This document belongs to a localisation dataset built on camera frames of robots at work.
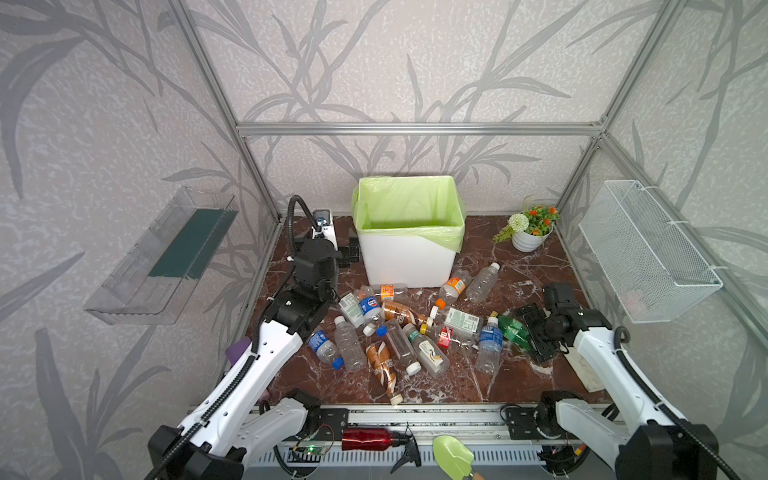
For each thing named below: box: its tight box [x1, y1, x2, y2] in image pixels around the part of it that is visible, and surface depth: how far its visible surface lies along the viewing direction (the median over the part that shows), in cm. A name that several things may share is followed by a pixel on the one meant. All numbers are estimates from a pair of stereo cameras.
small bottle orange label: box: [380, 284, 395, 302], surface depth 95 cm
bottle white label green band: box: [403, 323, 450, 377], surface depth 82 cm
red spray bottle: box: [342, 428, 422, 474], surface depth 70 cm
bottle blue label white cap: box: [476, 316, 504, 375], surface depth 84 cm
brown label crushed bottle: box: [366, 340, 404, 405], surface depth 80 cm
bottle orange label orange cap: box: [436, 268, 472, 310], surface depth 98 cm
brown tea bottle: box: [383, 300, 427, 323], surface depth 90 cm
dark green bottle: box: [498, 315, 532, 351], surface depth 88 cm
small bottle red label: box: [436, 325, 479, 352], surface depth 84 cm
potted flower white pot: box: [493, 204, 561, 253], surface depth 101 cm
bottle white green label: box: [338, 292, 365, 328], surface depth 92 cm
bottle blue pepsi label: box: [358, 285, 381, 322], surface depth 88 cm
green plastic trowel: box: [432, 435, 485, 480], surface depth 71 cm
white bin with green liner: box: [351, 175, 466, 288], surface depth 91 cm
